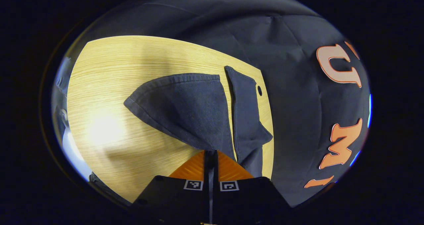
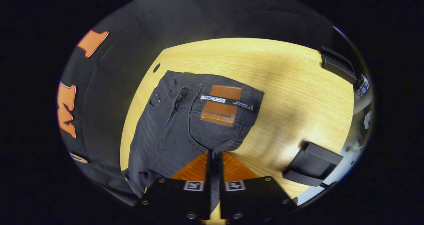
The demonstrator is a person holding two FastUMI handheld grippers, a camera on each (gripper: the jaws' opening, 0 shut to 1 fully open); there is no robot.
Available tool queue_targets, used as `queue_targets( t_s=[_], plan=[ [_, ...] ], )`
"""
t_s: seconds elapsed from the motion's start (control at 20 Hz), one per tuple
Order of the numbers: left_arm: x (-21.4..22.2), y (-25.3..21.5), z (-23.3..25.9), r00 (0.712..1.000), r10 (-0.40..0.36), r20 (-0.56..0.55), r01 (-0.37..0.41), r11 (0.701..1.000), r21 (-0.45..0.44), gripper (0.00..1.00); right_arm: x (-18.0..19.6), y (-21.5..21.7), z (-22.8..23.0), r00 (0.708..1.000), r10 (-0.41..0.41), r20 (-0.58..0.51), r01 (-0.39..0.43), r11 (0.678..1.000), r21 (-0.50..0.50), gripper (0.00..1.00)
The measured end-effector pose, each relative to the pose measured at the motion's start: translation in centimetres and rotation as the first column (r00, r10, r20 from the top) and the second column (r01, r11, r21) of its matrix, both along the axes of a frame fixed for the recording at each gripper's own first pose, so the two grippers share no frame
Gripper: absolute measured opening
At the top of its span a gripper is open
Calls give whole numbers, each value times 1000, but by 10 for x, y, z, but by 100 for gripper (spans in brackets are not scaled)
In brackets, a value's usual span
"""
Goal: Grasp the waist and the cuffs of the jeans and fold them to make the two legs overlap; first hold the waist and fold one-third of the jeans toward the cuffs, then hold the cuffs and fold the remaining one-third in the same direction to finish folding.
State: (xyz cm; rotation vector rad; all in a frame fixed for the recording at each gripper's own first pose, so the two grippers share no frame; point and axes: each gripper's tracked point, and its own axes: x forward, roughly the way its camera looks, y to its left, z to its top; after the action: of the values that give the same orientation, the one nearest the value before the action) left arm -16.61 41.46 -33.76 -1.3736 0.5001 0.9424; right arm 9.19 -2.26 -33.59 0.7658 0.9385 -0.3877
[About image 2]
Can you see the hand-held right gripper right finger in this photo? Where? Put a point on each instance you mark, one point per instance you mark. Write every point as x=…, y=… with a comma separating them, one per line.
x=255, y=198

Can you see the black plastic stand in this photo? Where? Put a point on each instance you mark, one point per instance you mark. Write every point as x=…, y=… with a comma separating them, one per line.
x=336, y=66
x=311, y=165

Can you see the black backdrop cloth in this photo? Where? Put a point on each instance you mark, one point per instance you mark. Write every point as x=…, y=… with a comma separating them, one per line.
x=116, y=69

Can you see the white rounded bar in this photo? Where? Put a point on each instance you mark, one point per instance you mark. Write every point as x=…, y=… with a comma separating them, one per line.
x=362, y=105

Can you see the blue patterned cloth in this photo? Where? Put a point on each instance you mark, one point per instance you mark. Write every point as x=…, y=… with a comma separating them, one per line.
x=362, y=85

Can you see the dark grey jeans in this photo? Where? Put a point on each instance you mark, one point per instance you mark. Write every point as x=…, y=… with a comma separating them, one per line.
x=172, y=132

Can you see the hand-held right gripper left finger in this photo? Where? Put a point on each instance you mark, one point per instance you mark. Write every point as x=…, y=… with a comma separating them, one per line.
x=172, y=198

